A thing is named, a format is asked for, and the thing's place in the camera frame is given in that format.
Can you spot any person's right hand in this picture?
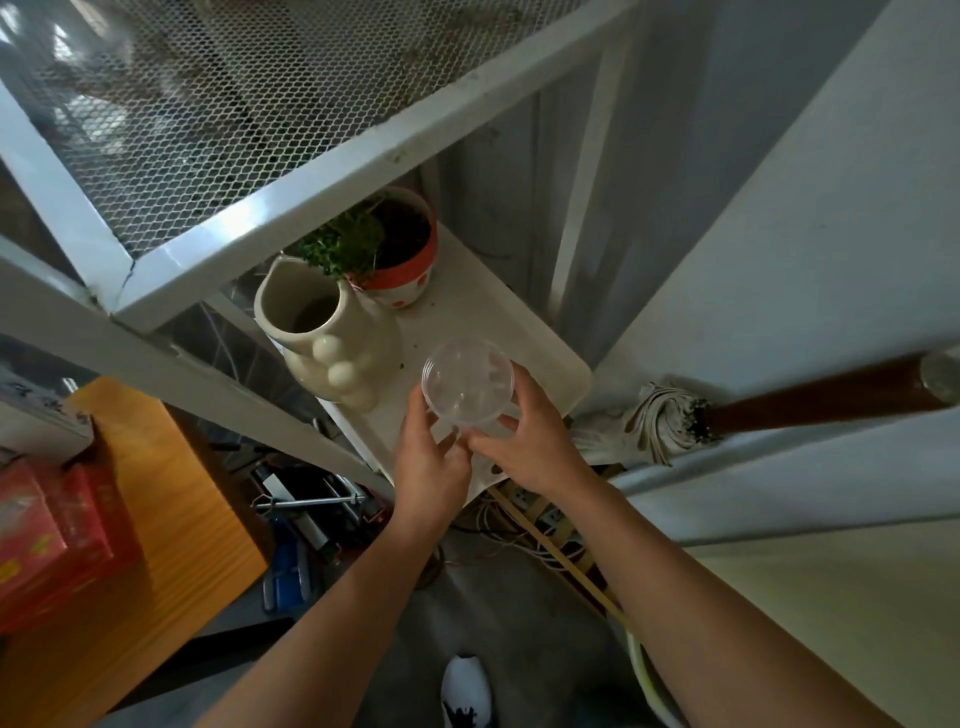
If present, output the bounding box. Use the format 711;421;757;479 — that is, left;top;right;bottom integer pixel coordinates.
457;363;601;500

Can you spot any person's left hand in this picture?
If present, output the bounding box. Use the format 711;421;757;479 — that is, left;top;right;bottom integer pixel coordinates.
391;386;474;538

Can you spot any person's left forearm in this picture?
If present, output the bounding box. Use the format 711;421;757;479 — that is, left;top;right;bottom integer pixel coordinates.
194;517;451;728

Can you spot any person's right forearm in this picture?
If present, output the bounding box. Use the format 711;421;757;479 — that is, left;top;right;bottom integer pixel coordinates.
558;476;901;728

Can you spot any person's white shoe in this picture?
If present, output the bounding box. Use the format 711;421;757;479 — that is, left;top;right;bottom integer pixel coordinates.
440;656;493;728

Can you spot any white power strip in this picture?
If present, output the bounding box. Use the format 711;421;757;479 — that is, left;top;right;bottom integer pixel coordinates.
517;487;594;558

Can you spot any low wooden rack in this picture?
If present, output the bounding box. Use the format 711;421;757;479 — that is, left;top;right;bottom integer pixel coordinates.
487;483;628;628

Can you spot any blue plastic item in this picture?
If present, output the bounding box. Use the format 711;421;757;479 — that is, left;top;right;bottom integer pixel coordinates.
262;524;313;616

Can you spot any cream ceramic jug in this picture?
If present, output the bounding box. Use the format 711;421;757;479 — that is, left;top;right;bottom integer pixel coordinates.
253;254;403;414

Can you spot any red white flower pot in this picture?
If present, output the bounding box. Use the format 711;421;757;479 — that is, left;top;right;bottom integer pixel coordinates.
348;185;440;310

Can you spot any small green plant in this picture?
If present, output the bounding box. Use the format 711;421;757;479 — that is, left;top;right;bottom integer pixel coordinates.
296;198;388;283

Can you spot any white round bucket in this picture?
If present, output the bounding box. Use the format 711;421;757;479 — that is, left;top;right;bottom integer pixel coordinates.
626;629;685;728

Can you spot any beige folded umbrella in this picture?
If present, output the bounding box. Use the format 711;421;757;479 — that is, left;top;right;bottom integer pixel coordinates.
573;350;960;470

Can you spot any orange wooden table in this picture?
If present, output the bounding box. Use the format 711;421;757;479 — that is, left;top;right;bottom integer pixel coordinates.
0;374;270;728

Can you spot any white metal mesh shelf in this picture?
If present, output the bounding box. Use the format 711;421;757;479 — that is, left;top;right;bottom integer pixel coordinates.
0;0;654;500

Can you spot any large white board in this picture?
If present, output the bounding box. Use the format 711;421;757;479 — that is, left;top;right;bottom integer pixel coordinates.
592;0;960;545

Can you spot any tan flat board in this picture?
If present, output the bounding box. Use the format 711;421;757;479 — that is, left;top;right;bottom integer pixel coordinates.
689;517;960;728

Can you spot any red cardboard box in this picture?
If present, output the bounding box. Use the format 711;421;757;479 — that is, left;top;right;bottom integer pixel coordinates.
0;458;144;635

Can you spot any white printed carton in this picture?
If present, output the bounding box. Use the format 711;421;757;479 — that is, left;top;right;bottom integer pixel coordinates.
0;359;95;466

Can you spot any tangle of cables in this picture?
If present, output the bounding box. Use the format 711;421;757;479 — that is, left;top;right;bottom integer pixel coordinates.
442;487;601;579

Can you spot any silver metal bracket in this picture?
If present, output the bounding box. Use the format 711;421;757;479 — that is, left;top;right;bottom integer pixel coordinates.
251;464;369;528

